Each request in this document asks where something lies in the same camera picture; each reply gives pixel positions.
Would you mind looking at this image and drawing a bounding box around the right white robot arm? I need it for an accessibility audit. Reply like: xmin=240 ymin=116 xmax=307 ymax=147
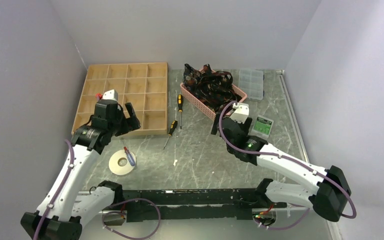
xmin=211 ymin=113 xmax=357 ymax=222

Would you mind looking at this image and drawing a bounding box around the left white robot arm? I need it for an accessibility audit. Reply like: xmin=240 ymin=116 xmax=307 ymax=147
xmin=20 ymin=99 xmax=141 ymax=240

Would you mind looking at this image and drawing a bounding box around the white tape roll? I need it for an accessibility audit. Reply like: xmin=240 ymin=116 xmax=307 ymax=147
xmin=108 ymin=150 xmax=137 ymax=176

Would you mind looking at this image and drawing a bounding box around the pile of patterned ties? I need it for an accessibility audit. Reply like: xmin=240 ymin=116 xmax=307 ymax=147
xmin=183 ymin=63 xmax=242 ymax=113

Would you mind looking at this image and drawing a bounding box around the pink plastic basket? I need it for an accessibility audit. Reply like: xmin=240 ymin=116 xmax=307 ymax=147
xmin=180 ymin=65 xmax=248 ymax=120

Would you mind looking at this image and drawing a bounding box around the green screw bit box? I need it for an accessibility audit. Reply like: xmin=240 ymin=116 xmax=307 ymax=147
xmin=251 ymin=115 xmax=274 ymax=139

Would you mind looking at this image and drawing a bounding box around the blue red small screwdriver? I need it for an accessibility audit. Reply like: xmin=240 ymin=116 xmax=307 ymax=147
xmin=121 ymin=141 xmax=136 ymax=167

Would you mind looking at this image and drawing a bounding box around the wooden compartment tray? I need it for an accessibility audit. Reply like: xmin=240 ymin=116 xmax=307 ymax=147
xmin=72 ymin=62 xmax=168 ymax=136

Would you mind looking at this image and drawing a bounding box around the lower black yellow screwdriver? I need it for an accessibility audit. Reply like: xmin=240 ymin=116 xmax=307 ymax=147
xmin=163 ymin=120 xmax=178 ymax=150

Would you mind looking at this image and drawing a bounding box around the black yellow screwdriver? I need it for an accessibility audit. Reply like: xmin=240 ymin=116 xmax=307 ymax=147
xmin=163 ymin=120 xmax=178 ymax=150
xmin=177 ymin=94 xmax=184 ymax=129

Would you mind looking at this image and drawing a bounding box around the upper black yellow screwdriver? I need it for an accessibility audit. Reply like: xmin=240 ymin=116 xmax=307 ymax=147
xmin=177 ymin=94 xmax=184 ymax=129

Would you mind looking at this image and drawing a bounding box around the clear plastic organizer box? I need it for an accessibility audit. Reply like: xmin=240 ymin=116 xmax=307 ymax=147
xmin=238 ymin=68 xmax=264 ymax=101

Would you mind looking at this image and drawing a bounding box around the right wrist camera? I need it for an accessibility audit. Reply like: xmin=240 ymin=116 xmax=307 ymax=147
xmin=229 ymin=102 xmax=250 ymax=124

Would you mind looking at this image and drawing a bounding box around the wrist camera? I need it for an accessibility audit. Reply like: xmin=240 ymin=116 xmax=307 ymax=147
xmin=95 ymin=89 xmax=119 ymax=102
xmin=229 ymin=102 xmax=250 ymax=124

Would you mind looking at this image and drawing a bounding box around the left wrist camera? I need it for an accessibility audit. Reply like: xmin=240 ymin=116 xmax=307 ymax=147
xmin=95 ymin=89 xmax=119 ymax=102

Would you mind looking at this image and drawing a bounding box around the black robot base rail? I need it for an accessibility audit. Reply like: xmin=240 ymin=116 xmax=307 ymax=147
xmin=104 ymin=188 xmax=286 ymax=223

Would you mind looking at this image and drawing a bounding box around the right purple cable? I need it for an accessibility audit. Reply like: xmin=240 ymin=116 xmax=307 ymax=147
xmin=218 ymin=100 xmax=358 ymax=231

